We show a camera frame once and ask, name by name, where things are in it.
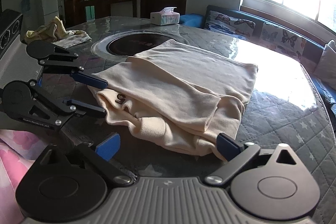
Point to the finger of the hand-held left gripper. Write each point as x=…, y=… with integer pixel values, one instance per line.
x=90, y=79
x=89, y=108

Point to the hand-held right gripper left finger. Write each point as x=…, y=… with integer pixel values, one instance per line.
x=107, y=148

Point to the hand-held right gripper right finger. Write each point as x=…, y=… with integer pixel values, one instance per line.
x=227, y=144

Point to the cream long-sleeve top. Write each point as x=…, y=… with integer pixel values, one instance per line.
x=183, y=74

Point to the white floral cloth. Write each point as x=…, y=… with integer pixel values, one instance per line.
x=73, y=37

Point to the yellow cloth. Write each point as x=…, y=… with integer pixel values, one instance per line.
x=48, y=29

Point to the round black induction cooktop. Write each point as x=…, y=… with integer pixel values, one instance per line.
x=136, y=44

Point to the white fridge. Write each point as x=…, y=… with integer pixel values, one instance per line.
x=50, y=3

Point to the person's pink floral clothing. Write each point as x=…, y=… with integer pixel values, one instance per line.
x=15, y=161

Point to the white tissue box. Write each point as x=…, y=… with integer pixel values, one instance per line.
x=164, y=18

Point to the butterfly print cushion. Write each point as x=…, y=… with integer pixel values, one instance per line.
x=231, y=26
x=284, y=40

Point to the grey pillow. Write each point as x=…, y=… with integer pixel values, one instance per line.
x=326, y=64

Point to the blue sofa bench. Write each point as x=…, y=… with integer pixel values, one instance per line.
x=262, y=18

